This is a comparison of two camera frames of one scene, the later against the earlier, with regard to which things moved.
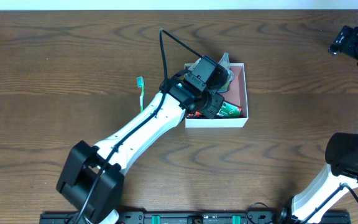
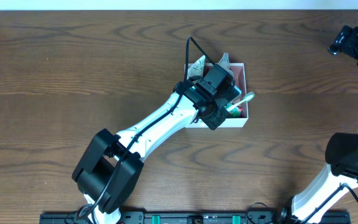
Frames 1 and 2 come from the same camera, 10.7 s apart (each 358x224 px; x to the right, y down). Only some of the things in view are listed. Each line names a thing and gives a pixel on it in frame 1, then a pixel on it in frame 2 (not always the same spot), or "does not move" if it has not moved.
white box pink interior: [237, 95] does not move
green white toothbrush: [140, 84] → [247, 98]
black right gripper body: [342, 38] does not move
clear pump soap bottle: [225, 63] does not move
